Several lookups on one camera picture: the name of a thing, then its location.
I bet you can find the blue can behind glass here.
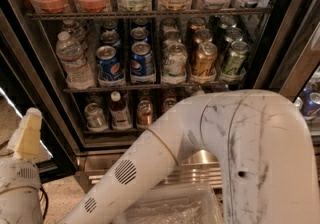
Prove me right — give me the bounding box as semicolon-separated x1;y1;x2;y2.
300;87;320;119

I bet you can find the wire shelf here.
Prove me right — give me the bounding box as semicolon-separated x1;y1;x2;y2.
63;80;242;93
26;7;272;20

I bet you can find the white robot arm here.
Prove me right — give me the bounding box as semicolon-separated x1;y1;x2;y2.
57;90;320;224

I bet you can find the clear plastic bin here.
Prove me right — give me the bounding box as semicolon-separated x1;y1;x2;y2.
113;184;224;224

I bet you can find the front right Pepsi can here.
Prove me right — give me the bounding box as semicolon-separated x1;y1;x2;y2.
130;41;156;84

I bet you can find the second row green can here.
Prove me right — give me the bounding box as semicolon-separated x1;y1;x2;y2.
221;27;243;48

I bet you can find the clear water bottle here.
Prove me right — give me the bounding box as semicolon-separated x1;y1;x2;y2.
56;31;95;90
62;20;88;51

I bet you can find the front left Pepsi can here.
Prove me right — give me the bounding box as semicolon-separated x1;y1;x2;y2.
96;45;125;86

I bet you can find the white green soda can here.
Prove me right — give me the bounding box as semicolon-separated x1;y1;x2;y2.
162;42;187;84

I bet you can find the second row left Pepsi can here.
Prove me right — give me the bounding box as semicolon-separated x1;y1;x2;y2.
100;31;121;48

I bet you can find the orange can bottom shelf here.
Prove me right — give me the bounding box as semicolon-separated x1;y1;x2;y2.
136;100;154;128

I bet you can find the steel fridge vent grille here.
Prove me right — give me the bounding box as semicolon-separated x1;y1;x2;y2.
74;150;222;193

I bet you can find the open fridge glass door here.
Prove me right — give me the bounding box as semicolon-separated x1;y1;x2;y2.
0;11;77;182

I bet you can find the second row gold can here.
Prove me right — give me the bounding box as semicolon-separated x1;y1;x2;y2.
193;28;213;45

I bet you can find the red can bottom shelf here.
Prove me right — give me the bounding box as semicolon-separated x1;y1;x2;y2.
162;98;177;113

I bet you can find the brown tea bottle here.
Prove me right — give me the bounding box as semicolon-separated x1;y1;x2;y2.
110;91;132;130

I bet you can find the middle wire shelf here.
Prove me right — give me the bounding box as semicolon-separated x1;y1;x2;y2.
63;80;242;93

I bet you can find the gold soda can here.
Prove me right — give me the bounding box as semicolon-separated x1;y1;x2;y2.
192;42;217;78

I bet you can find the second row pepsi can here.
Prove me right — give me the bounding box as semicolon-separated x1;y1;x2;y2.
100;31;121;48
130;27;150;43

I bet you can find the upper wire shelf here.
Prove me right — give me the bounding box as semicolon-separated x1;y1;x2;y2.
26;7;272;20

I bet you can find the silver can bottom shelf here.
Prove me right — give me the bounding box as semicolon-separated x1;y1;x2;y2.
85;103;109;132

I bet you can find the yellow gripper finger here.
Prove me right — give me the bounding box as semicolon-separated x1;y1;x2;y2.
7;108;42;160

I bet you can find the second row right Pepsi can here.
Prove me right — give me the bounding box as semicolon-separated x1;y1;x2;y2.
130;27;150;43

